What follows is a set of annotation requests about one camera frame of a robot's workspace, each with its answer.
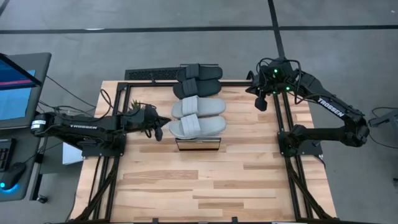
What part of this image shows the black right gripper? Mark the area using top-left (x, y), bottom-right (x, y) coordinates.
top-left (244, 67), bottom-right (282, 112)

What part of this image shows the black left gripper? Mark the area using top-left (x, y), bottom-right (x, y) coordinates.
top-left (136, 105), bottom-right (172, 142)

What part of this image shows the grey slide sandal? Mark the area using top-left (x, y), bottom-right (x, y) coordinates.
top-left (167, 113), bottom-right (227, 140)
top-left (171, 95), bottom-right (227, 119)

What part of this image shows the wooden shelf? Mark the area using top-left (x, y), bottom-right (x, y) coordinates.
top-left (175, 134), bottom-right (222, 152)

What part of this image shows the black slide sandal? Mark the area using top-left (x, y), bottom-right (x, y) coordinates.
top-left (176, 63), bottom-right (223, 83)
top-left (172, 78), bottom-right (222, 100)

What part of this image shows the green succulent in pot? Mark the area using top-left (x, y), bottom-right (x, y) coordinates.
top-left (129, 99), bottom-right (147, 112)

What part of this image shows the black keyboard behind table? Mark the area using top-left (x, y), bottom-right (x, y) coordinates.
top-left (124, 67), bottom-right (183, 81)

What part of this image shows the white box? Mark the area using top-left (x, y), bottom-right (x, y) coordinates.
top-left (62, 142), bottom-right (85, 166)

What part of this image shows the dark grey equipment stand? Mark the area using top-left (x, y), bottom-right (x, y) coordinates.
top-left (368, 107), bottom-right (398, 128)

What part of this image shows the grey desk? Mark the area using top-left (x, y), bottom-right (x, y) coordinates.
top-left (0, 126), bottom-right (44, 202)

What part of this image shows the black desk leg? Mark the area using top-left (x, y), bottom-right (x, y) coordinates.
top-left (30, 152), bottom-right (44, 202)

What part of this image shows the grey-framed computer monitor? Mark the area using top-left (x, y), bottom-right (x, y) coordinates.
top-left (0, 52), bottom-right (52, 130)

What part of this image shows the black computer mouse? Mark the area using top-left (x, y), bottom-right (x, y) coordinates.
top-left (0, 161), bottom-right (27, 191)

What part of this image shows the black-edged computer screen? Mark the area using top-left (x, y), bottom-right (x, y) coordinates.
top-left (0, 52), bottom-right (44, 91)

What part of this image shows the black aluminium table frame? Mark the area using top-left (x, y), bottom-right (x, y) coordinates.
top-left (73, 80), bottom-right (340, 224)

